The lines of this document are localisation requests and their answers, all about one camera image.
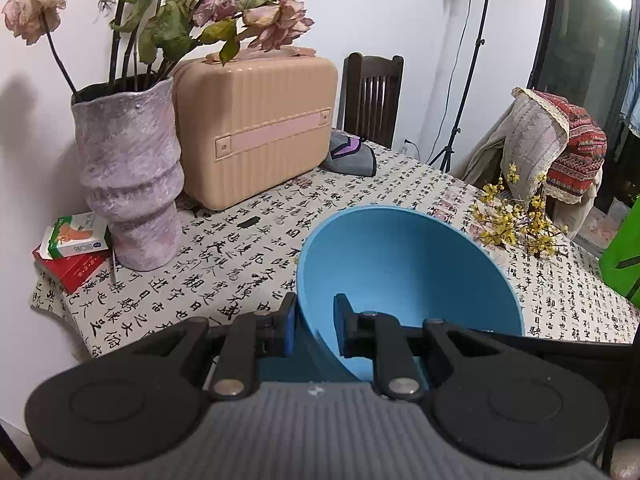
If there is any mottled purple ceramic vase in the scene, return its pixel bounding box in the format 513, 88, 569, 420
71, 74, 185, 272

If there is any yellow flower branch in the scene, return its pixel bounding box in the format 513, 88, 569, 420
470, 162, 568, 260

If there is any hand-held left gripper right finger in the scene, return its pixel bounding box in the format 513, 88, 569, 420
334, 294, 516, 401

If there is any pink ribbed vanity case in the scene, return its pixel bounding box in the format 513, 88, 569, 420
172, 46, 339, 211

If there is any dark wooden chair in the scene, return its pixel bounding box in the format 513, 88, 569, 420
342, 52, 404, 149

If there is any grey purple pouch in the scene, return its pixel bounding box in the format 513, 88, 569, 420
320, 130, 378, 177

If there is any black framed sliding door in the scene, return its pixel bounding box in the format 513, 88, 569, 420
530, 0, 640, 221

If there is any green paper bag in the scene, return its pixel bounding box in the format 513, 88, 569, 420
598, 195, 640, 301

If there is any white green medicine box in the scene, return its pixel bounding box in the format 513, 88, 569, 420
39, 212, 112, 261

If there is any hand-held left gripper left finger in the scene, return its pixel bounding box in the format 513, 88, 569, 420
120, 292, 298, 401

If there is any dried pink rose bouquet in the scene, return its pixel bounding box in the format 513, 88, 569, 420
2, 0, 316, 96

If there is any chair with patterned blankets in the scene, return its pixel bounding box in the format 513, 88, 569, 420
462, 110, 601, 241

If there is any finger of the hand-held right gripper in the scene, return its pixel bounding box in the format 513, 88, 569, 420
480, 331, 551, 359

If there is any calligraphy print tablecloth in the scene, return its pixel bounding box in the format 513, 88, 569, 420
30, 130, 640, 361

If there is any red flat box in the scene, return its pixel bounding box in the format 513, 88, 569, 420
32, 245, 113, 295

